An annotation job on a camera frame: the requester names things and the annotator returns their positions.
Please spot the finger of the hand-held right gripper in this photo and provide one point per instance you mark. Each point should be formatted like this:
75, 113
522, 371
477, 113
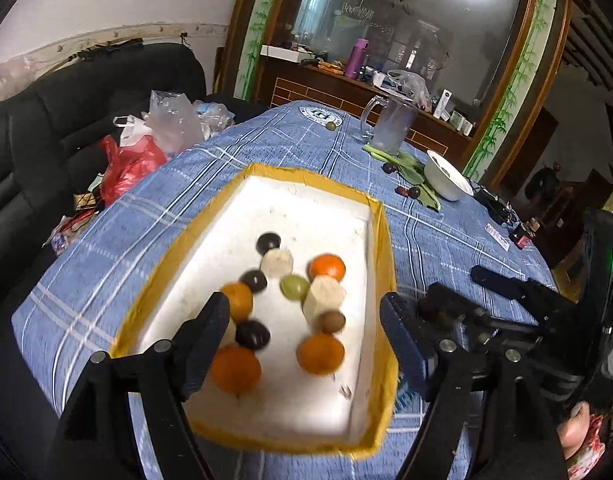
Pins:
441, 305
491, 279

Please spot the black electronic device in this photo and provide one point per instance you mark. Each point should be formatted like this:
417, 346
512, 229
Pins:
491, 201

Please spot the small white box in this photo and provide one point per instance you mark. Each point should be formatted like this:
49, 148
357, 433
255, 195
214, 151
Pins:
461, 121

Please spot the purple bottle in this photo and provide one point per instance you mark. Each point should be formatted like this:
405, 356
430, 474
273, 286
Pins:
357, 58

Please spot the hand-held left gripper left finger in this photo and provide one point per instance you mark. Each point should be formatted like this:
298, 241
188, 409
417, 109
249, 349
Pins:
206, 350

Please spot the clear glass pitcher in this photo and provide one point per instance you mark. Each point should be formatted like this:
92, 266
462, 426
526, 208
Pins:
389, 122

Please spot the wooden cabinet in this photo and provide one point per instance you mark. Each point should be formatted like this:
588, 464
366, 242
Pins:
356, 100

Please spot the white flat box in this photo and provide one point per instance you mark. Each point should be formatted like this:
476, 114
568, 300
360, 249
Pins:
281, 52

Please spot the crumpled clear plastic bag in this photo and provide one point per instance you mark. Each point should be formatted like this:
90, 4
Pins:
409, 82

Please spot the black sofa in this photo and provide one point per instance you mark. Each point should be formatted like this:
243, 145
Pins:
51, 125

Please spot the white card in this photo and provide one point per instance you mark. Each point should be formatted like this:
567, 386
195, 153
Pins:
498, 237

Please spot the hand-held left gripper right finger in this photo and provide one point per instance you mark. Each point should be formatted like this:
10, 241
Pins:
401, 340

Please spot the white bowl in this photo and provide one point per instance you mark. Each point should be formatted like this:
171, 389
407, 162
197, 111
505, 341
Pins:
447, 178

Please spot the person's right forearm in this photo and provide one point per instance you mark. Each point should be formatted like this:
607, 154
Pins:
583, 435

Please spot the blue plaid tablecloth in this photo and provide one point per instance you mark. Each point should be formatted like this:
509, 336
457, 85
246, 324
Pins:
286, 145

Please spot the red plastic bag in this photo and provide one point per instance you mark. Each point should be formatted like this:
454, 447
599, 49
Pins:
129, 162

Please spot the green leafy vegetable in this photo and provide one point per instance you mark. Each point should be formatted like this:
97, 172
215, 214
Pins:
409, 172

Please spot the green grape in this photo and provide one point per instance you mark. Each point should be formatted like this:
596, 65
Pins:
294, 286

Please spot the yellow-edged white foam box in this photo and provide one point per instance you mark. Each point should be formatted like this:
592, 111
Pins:
296, 240

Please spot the orange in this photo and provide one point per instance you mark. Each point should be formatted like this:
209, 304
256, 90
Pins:
239, 301
236, 370
327, 268
321, 354

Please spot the white plastic bag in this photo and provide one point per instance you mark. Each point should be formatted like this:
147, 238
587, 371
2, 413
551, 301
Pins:
131, 129

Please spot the dark plum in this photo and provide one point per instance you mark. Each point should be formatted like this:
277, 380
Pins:
254, 280
252, 335
269, 242

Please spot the brown kiwi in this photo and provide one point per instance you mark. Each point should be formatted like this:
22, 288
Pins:
332, 321

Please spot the white tube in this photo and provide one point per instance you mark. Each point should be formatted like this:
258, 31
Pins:
443, 103

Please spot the dark figure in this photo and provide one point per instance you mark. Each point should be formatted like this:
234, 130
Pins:
541, 184

